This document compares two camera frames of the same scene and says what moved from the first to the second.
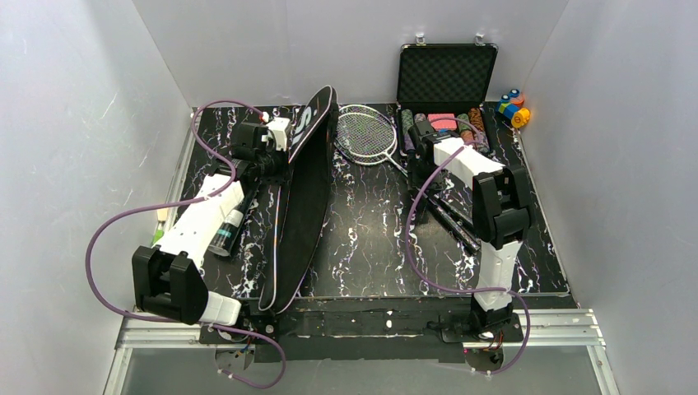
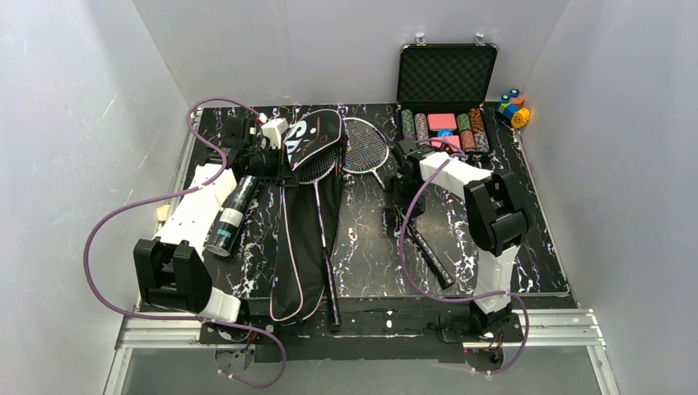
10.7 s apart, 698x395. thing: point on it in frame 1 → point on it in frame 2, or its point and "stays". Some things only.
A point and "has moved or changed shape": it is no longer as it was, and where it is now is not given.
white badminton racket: x=366 y=136 → x=365 y=151
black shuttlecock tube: x=222 y=242 stays
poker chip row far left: x=407 y=121 stays
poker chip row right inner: x=465 y=128 stays
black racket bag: x=302 y=202 has moved or changed shape
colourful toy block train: x=511 y=107 stays
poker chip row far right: x=476 y=119 stays
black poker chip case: x=445 y=85 stays
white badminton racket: x=367 y=138 → x=314 y=174
